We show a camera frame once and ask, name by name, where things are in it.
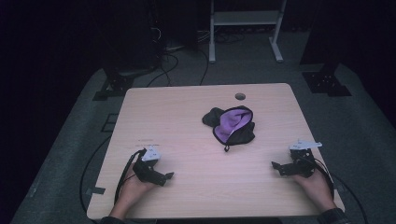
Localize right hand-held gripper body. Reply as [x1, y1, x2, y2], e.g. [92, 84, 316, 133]
[288, 139, 323, 179]

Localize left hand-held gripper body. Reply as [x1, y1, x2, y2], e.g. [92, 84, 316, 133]
[133, 145, 163, 185]

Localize purple cloth with black edge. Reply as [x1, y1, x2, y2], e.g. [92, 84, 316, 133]
[201, 105, 257, 153]

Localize person's left hand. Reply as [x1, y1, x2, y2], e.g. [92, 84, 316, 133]
[119, 174, 158, 209]

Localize person's right hand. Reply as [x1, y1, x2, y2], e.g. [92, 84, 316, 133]
[292, 169, 334, 210]

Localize grey tape strip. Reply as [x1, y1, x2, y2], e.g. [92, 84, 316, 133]
[85, 186, 106, 197]

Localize black stand base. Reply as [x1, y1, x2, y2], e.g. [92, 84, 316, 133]
[301, 60, 353, 98]
[92, 63, 158, 102]

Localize dark computer tower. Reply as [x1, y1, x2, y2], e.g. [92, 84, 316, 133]
[148, 0, 200, 52]

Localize white metal stand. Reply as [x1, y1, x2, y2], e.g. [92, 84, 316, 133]
[208, 0, 288, 64]

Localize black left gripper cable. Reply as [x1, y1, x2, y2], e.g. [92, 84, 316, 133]
[113, 148, 148, 204]

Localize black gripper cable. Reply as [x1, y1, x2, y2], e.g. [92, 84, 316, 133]
[312, 158, 336, 200]
[113, 148, 148, 204]

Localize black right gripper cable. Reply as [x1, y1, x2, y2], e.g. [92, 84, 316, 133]
[312, 158, 336, 200]

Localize black floor cables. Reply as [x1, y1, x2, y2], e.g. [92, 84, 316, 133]
[145, 27, 247, 88]

